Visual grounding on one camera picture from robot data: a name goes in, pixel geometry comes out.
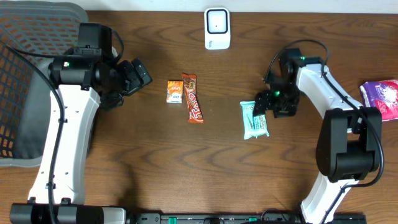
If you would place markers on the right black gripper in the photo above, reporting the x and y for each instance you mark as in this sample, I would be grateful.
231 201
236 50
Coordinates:
265 99

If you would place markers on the teal snack pack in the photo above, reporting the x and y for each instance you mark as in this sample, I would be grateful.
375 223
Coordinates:
254 126

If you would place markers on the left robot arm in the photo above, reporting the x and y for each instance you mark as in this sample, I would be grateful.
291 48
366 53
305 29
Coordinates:
81 82

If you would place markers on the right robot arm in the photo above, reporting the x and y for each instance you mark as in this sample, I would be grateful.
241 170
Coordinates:
349 152

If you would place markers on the white barcode scanner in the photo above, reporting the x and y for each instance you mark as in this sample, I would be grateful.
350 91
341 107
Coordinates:
217 28

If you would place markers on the grey plastic mesh basket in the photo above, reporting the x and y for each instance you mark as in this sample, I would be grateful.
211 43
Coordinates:
41 29

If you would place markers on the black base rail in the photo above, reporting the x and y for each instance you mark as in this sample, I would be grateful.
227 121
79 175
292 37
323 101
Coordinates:
156 218

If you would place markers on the small orange tissue pack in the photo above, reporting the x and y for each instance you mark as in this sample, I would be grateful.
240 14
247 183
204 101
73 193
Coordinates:
174 91

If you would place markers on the orange Top chocolate bar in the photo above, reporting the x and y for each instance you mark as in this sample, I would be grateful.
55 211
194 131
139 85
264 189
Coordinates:
190 88

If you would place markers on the pink purple pad pack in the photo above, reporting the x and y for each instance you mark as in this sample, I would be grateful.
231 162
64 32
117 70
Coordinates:
383 96

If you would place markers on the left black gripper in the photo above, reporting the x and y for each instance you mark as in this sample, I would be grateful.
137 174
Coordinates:
131 78

